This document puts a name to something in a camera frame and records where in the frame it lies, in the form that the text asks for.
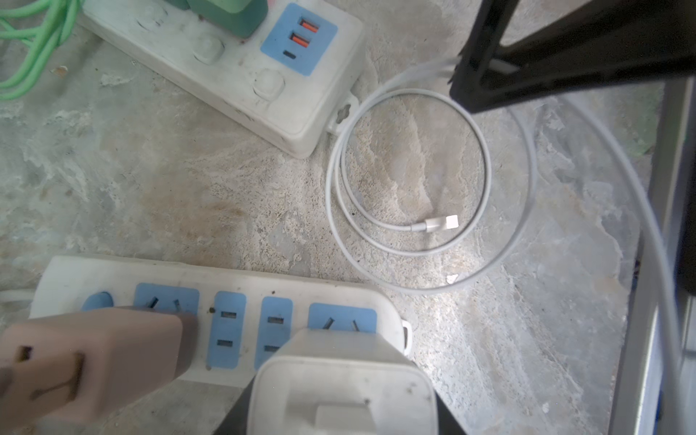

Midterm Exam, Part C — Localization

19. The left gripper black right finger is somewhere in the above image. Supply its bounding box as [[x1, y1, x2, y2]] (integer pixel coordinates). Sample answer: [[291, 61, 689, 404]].
[[437, 399, 467, 435]]

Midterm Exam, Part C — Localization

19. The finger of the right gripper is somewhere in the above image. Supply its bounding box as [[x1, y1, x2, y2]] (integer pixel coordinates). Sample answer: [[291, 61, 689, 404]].
[[449, 1, 695, 113]]

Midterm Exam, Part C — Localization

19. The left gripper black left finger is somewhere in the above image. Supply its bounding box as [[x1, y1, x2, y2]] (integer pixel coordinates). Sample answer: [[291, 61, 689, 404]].
[[213, 378, 256, 435]]

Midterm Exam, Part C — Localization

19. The white charger with cable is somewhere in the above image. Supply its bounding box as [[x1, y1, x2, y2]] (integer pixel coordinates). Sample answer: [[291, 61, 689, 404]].
[[248, 58, 695, 434]]

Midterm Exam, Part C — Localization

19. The small blue socket power strip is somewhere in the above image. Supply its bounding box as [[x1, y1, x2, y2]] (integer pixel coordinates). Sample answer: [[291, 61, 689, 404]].
[[1, 256, 413, 388]]

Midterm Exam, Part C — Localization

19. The pink charger with cable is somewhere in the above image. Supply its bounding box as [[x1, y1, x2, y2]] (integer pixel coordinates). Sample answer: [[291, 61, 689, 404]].
[[1, 306, 199, 431]]

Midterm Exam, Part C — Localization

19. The long colourful socket power strip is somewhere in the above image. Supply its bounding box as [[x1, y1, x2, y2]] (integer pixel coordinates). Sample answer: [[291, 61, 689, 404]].
[[80, 1, 366, 159]]

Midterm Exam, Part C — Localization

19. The aluminium rail frame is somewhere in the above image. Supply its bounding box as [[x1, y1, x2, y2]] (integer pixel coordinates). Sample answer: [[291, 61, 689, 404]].
[[609, 78, 695, 434]]

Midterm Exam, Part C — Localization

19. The green cable bundle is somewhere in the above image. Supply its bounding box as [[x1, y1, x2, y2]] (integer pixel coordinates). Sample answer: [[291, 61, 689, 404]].
[[0, 0, 85, 103]]

